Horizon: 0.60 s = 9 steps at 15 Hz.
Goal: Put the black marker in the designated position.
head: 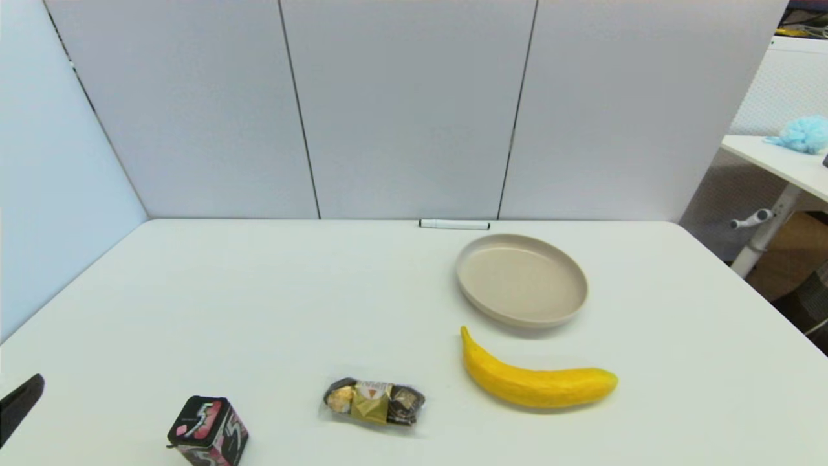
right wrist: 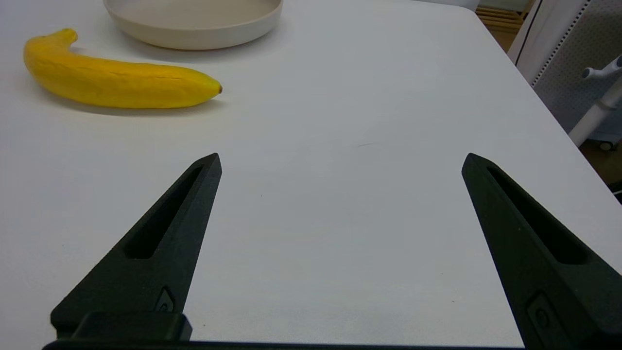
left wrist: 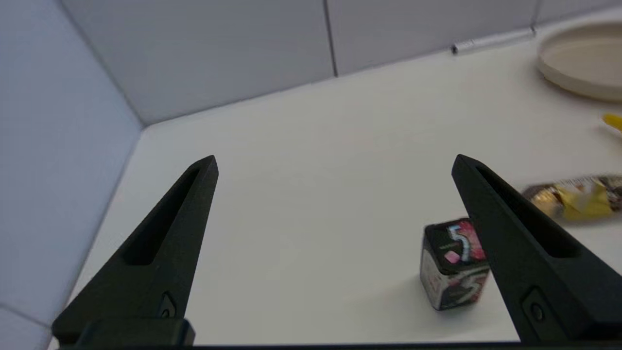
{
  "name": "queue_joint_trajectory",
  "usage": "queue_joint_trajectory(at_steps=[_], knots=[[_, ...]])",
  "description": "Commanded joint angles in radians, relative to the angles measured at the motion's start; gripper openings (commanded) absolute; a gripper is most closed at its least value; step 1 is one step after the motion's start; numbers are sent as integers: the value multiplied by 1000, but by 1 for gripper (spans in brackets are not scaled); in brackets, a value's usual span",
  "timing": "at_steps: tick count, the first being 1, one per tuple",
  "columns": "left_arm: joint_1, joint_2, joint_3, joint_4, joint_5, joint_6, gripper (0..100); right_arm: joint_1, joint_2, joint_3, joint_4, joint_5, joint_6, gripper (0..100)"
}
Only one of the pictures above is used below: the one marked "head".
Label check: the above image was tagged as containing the white marker with black caps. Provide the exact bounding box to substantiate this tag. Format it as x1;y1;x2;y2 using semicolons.
419;219;491;231

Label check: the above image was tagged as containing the black pink gum box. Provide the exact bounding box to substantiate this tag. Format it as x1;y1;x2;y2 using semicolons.
166;395;250;466

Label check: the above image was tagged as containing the clear pack of wrapped chocolates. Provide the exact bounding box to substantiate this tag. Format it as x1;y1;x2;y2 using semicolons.
321;377;427;433

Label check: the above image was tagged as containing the yellow banana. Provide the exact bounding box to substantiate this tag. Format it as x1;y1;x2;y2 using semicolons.
460;326;619;409

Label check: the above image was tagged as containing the beige round plate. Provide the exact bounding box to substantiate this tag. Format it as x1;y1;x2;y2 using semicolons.
455;234;589;328

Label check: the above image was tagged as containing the brown cardboard box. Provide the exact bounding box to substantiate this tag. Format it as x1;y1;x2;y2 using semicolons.
746;211;828;302

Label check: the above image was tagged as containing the white side table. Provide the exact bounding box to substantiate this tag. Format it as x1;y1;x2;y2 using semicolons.
720;134;828;279

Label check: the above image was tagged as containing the light blue fluffy cloth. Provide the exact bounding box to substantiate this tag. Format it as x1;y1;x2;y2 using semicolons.
764;115;828;155

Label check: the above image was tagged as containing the white perforated partition panel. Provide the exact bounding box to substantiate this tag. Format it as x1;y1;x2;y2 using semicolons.
679;36;828;260

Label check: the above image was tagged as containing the grey table crank handle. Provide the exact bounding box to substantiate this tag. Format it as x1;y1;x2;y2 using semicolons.
730;208;775;230

